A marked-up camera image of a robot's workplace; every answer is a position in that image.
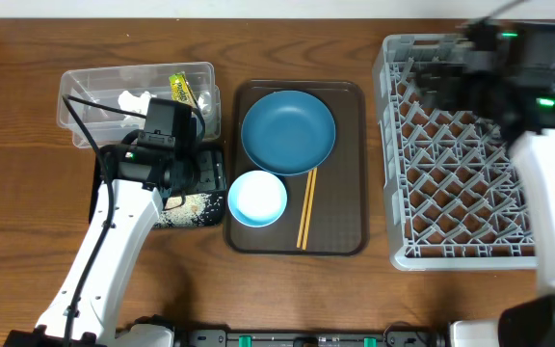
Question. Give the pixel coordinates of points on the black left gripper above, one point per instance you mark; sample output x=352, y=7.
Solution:
x=214, y=173

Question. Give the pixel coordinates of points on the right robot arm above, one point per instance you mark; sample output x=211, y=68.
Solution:
x=507, y=76

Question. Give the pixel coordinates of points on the grey dishwasher rack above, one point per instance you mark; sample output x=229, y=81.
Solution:
x=453, y=197

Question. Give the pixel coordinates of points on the green yellow snack wrapper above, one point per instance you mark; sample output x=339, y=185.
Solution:
x=181, y=90

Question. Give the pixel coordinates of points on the clear plastic waste bin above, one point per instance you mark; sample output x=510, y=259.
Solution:
x=104, y=85

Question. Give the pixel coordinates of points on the brown serving tray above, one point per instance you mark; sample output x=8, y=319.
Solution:
x=339, y=219

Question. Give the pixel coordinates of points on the wooden chopstick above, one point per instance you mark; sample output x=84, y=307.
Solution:
x=310, y=192
x=302, y=212

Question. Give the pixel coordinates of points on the dark blue plate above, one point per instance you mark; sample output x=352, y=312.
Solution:
x=288, y=132

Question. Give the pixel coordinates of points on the light blue bowl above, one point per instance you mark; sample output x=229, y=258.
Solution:
x=257, y=199

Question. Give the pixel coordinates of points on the black food waste tray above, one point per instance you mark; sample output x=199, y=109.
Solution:
x=205, y=206

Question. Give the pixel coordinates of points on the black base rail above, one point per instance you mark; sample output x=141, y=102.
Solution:
x=394, y=336

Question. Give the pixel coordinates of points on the white rice food waste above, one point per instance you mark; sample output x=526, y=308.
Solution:
x=200, y=210

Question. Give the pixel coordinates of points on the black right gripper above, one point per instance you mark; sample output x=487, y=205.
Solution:
x=439, y=90

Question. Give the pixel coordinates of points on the crumpled white tissue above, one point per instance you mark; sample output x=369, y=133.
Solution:
x=135, y=104

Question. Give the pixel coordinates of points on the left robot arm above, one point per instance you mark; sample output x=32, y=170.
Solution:
x=128, y=203

